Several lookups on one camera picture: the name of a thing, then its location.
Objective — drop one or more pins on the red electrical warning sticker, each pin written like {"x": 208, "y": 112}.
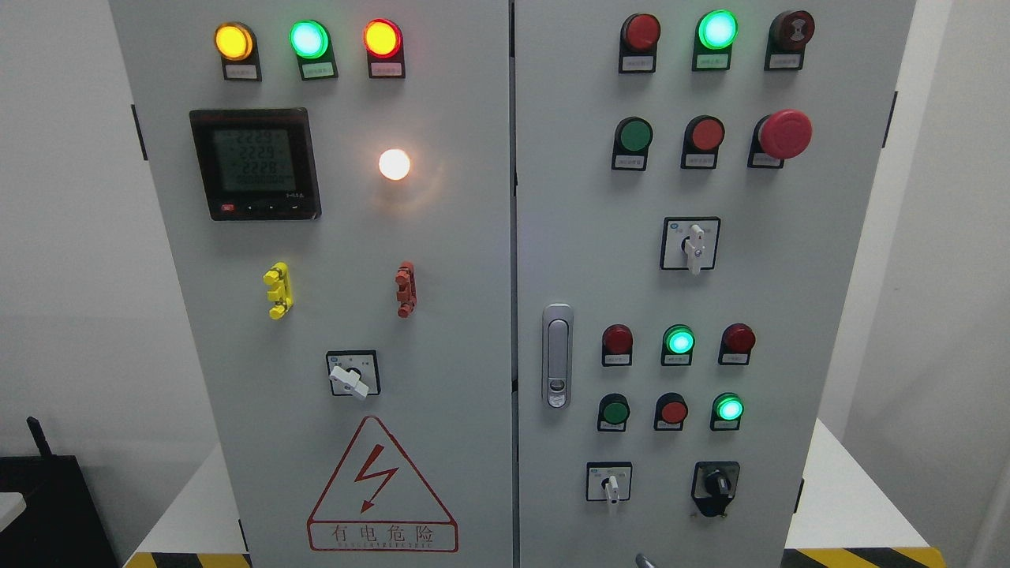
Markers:
{"x": 377, "y": 500}

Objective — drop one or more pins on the grey right cabinet door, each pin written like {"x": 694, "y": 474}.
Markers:
{"x": 590, "y": 237}

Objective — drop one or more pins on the grey cabinet door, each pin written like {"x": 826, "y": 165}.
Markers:
{"x": 445, "y": 371}
{"x": 590, "y": 237}

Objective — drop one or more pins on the grey left cabinet door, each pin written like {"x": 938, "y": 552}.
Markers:
{"x": 445, "y": 371}

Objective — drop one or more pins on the green push button lower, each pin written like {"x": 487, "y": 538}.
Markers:
{"x": 613, "y": 413}

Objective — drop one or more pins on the yellow terminal connector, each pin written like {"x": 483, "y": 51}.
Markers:
{"x": 279, "y": 291}

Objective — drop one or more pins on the red push button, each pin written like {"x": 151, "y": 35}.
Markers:
{"x": 670, "y": 412}
{"x": 703, "y": 137}

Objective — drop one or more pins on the silver door handle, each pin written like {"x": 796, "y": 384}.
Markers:
{"x": 557, "y": 327}

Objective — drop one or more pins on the dark red buzzer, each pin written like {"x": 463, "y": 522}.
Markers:
{"x": 789, "y": 35}

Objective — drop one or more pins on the white platform with hazard stripes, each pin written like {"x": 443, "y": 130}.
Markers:
{"x": 843, "y": 520}

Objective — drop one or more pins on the green indicator light top left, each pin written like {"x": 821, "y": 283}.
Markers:
{"x": 311, "y": 43}

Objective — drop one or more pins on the green push button upper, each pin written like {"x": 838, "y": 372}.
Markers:
{"x": 631, "y": 142}

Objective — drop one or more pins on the red indicator light top right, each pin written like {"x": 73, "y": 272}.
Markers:
{"x": 637, "y": 44}

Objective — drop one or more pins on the red indicator light middle right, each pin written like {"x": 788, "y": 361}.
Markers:
{"x": 737, "y": 343}

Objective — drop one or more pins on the red push button lower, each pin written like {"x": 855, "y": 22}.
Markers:
{"x": 670, "y": 412}

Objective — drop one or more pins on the black digital power meter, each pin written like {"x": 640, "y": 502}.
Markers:
{"x": 257, "y": 165}

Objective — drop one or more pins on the black rotary selector switch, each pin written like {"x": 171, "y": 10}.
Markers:
{"x": 713, "y": 486}

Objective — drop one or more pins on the red terminal connector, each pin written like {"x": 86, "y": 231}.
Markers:
{"x": 406, "y": 293}

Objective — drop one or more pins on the red lit indicator light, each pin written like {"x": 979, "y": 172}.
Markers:
{"x": 383, "y": 42}

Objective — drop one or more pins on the green lit button lower right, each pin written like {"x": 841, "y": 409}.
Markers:
{"x": 726, "y": 412}

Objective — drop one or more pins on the white rotary switch upper right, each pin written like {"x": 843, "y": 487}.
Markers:
{"x": 689, "y": 244}

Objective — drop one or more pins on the white rotary switch left door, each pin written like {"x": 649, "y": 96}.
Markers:
{"x": 354, "y": 373}

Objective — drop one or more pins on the green push button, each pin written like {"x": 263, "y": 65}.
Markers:
{"x": 613, "y": 413}
{"x": 631, "y": 142}

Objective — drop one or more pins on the white rotary switch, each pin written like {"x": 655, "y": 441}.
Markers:
{"x": 689, "y": 244}
{"x": 608, "y": 482}

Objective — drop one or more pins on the white rotary switch lower right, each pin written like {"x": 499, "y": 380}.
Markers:
{"x": 608, "y": 482}

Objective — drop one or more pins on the red indicator light middle left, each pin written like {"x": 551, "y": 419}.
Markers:
{"x": 617, "y": 346}

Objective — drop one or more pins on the green lit indicator middle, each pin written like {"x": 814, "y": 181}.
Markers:
{"x": 677, "y": 346}

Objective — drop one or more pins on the black box with antenna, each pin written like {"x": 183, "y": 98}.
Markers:
{"x": 60, "y": 526}

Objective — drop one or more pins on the white lit indicator light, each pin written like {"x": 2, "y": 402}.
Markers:
{"x": 394, "y": 164}

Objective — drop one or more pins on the yellow indicator light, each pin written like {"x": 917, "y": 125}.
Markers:
{"x": 237, "y": 48}

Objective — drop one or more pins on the red push button upper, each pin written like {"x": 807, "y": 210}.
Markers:
{"x": 703, "y": 137}

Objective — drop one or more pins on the red emergency stop button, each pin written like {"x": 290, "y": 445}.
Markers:
{"x": 779, "y": 136}

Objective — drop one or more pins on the green lit indicator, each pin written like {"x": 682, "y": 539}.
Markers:
{"x": 677, "y": 346}
{"x": 713, "y": 40}

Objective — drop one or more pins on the green lit indicator top right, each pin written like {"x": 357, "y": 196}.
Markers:
{"x": 713, "y": 40}

